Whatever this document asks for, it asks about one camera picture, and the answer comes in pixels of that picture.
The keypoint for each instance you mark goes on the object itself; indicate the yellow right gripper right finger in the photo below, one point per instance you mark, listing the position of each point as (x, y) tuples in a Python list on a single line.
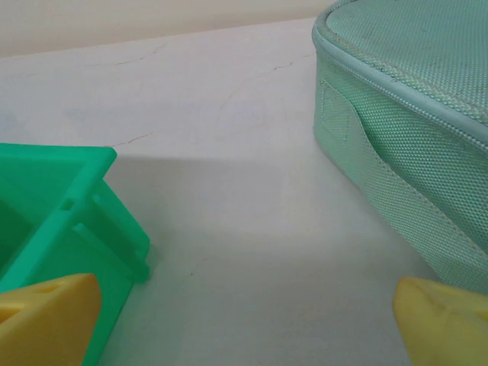
[(446, 328)]

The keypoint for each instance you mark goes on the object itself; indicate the green plastic bin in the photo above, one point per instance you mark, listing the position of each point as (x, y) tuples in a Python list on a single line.
[(38, 171)]

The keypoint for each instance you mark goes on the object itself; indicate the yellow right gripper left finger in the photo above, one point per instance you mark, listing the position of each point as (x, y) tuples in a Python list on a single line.
[(45, 324)]

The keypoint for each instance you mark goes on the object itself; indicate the mint green fabric pouch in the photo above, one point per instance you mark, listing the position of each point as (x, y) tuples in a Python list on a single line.
[(411, 133)]

